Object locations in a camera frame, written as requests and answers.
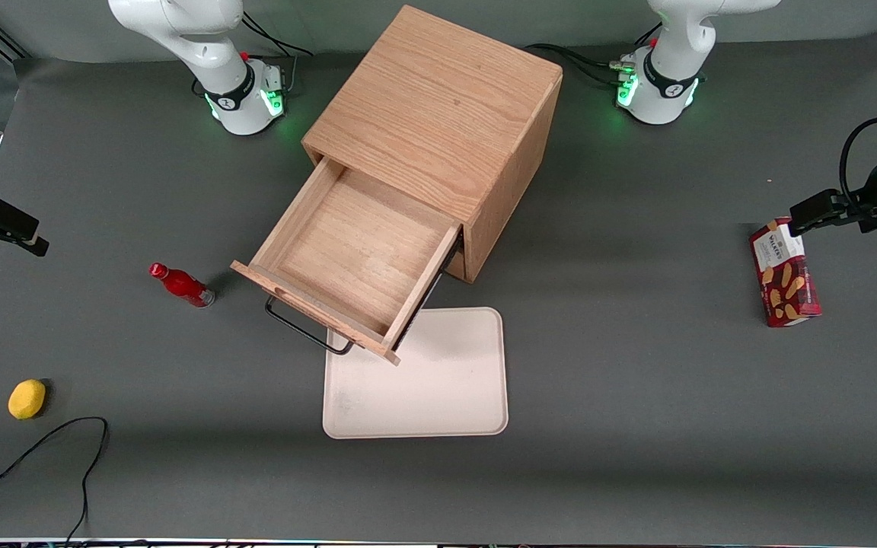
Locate cream rectangular plastic tray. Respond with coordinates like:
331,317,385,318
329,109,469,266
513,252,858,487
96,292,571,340
322,307,509,440

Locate right arm base black cables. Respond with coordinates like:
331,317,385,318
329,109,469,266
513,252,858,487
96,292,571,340
239,11,314,98

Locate thin black table cable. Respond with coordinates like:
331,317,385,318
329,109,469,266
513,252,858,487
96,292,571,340
0,416,110,546

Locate wooden drawer with long handle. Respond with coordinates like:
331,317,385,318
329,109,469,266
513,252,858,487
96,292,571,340
230,156,464,367

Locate red plastic bottle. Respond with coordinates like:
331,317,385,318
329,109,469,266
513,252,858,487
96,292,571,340
148,263,216,308

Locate yellow lemon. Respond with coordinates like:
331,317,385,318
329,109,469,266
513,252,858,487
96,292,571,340
8,379,47,420

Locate oak wooden drawer cabinet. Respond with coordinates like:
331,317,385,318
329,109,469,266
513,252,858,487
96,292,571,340
301,4,565,285

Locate arm base black cables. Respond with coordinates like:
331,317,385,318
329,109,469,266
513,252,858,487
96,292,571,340
524,23,665,87
239,11,314,98

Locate red shortbread cookie box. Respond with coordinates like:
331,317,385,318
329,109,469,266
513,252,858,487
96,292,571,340
749,217,822,328

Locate left arm base black cables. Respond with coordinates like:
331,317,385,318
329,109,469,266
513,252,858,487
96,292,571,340
524,23,665,87

